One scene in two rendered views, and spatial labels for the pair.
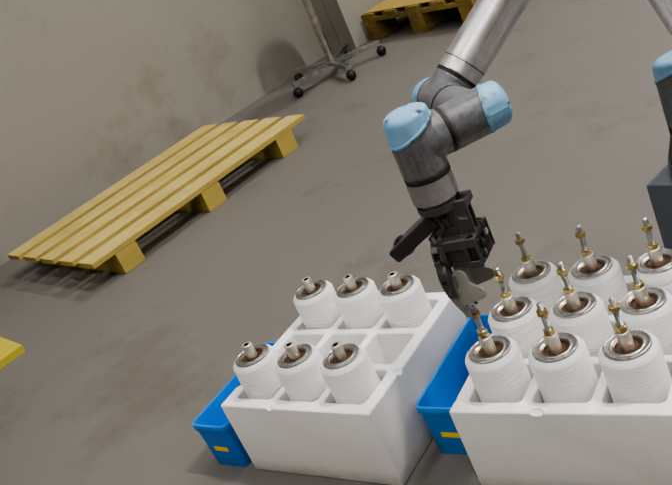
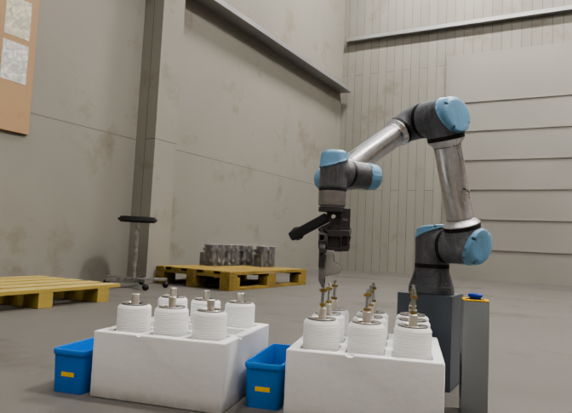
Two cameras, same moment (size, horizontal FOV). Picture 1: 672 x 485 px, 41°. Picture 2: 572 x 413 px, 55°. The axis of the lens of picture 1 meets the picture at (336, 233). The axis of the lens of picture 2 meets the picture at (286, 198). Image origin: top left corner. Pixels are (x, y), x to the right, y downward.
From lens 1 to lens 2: 0.88 m
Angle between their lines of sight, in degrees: 37
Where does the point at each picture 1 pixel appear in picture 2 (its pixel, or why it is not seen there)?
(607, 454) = (387, 393)
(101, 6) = (16, 179)
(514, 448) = (323, 384)
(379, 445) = (219, 373)
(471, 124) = (365, 173)
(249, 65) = (79, 261)
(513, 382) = (333, 340)
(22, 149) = not seen: outside the picture
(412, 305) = (248, 314)
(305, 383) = (175, 324)
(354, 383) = (216, 326)
